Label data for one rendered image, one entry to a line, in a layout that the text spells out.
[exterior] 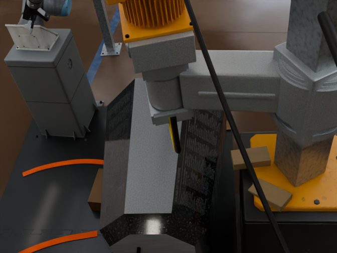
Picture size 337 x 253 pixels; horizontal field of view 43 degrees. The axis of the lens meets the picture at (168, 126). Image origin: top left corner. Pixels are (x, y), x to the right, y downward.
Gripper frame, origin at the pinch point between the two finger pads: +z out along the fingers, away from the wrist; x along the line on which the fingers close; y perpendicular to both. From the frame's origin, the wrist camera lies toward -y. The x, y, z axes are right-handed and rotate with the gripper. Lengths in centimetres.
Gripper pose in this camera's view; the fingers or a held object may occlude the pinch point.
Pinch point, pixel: (32, 27)
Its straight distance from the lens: 307.2
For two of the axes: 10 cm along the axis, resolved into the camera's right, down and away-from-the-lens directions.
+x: -0.2, 8.3, -5.5
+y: -9.2, -2.3, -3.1
